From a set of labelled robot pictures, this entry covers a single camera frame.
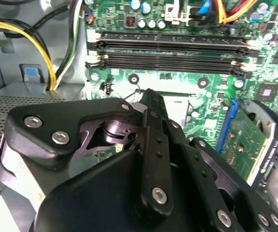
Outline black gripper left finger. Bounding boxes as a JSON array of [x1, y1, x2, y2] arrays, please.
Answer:
[[0, 88, 176, 218]]

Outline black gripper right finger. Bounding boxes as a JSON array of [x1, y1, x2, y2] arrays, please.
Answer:
[[164, 118, 278, 232]]

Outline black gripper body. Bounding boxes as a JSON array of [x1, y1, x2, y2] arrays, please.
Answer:
[[34, 148, 213, 232]]

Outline silver CPU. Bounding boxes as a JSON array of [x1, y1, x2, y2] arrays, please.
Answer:
[[163, 96, 190, 129]]

